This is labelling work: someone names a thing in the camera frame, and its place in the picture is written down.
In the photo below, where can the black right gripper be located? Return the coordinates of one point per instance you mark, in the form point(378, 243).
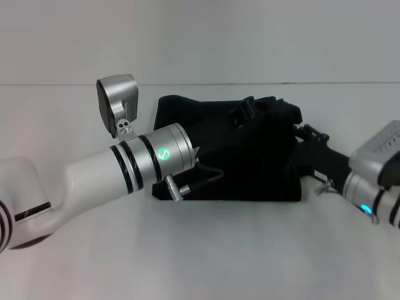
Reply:
point(325, 162)

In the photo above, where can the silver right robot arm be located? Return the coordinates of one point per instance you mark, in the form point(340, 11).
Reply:
point(362, 193)

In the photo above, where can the black shirt with FREE print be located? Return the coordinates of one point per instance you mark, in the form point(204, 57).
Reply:
point(256, 175)

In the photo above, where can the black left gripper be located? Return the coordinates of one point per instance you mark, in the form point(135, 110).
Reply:
point(215, 131)

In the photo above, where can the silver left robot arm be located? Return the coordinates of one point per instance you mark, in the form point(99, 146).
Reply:
point(93, 175)

